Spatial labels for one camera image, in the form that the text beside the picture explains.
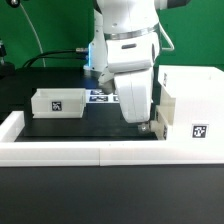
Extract white front drawer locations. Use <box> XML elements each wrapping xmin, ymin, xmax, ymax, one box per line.
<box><xmin>149</xmin><ymin>98</ymin><xmax>176</xmax><ymax>141</ymax></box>

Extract white drawer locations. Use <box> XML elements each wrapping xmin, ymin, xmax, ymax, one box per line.
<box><xmin>31</xmin><ymin>88</ymin><xmax>86</xmax><ymax>118</ymax></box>
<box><xmin>149</xmin><ymin>98</ymin><xmax>176</xmax><ymax>141</ymax></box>

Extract white thin cable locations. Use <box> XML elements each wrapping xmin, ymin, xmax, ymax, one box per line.
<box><xmin>19</xmin><ymin>4</ymin><xmax>47</xmax><ymax>68</ymax></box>

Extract white drawer cabinet box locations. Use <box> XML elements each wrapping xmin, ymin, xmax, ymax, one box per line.
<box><xmin>158</xmin><ymin>65</ymin><xmax>224</xmax><ymax>144</ymax></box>

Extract marker tag sheet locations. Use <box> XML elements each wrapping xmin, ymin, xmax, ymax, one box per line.
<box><xmin>86</xmin><ymin>89</ymin><xmax>119</xmax><ymax>104</ymax></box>

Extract white U-shaped border frame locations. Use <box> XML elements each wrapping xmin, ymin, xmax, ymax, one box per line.
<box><xmin>0</xmin><ymin>111</ymin><xmax>224</xmax><ymax>167</ymax></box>

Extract black camera stand left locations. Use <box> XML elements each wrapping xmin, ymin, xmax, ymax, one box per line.
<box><xmin>0</xmin><ymin>39</ymin><xmax>15</xmax><ymax>77</ymax></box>

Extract black cables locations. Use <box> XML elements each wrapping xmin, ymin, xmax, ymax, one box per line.
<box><xmin>21</xmin><ymin>47</ymin><xmax>90</xmax><ymax>69</ymax></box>

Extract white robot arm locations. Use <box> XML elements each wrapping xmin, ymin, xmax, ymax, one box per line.
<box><xmin>84</xmin><ymin>0</ymin><xmax>191</xmax><ymax>123</ymax></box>

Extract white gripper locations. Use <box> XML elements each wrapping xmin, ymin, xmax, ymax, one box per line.
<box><xmin>106</xmin><ymin>32</ymin><xmax>160</xmax><ymax>132</ymax></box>

